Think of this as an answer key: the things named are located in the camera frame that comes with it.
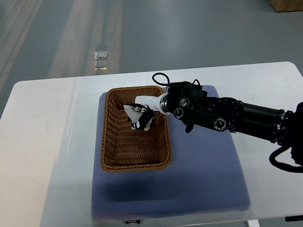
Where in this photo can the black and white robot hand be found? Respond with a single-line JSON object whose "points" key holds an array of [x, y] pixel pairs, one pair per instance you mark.
{"points": [[145, 106]]}

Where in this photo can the white bear figurine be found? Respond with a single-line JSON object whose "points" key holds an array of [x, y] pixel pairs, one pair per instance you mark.
{"points": [[136, 116]]}

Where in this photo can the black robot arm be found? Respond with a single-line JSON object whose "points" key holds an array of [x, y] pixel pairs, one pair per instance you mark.
{"points": [[189, 103]]}

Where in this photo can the brown wicker basket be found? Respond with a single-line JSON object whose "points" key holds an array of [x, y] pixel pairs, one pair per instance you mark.
{"points": [[123, 149]]}

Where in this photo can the metal floor socket plate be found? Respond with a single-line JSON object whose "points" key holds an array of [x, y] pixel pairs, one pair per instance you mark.
{"points": [[101, 60]]}

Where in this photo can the wooden box corner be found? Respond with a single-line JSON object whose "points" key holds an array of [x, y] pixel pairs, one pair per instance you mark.
{"points": [[286, 5]]}

